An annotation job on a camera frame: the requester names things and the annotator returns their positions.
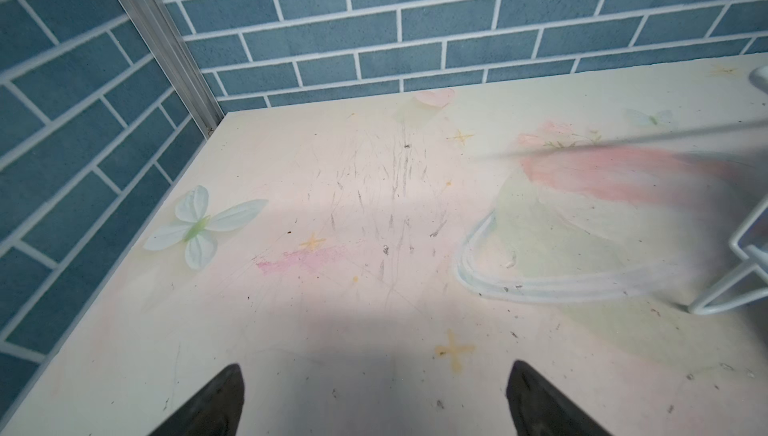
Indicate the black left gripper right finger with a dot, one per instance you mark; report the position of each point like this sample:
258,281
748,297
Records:
537,407

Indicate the white wire dish rack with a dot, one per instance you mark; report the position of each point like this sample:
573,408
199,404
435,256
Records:
748,242

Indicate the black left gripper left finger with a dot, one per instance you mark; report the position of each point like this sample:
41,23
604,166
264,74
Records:
214,410

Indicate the aluminium left corner post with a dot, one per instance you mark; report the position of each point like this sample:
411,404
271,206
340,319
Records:
161,35

